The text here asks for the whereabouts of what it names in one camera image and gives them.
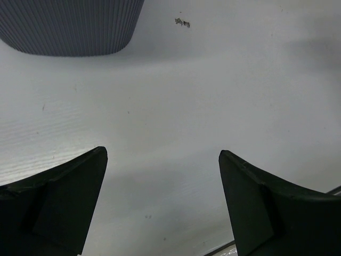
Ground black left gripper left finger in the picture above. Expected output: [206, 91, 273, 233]
[1, 147, 108, 255]

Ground aluminium frame rail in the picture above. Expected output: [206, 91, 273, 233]
[327, 186, 341, 195]

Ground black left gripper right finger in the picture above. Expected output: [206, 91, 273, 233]
[219, 150, 340, 255]

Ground grey mesh waste bin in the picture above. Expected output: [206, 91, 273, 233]
[1, 0, 144, 57]

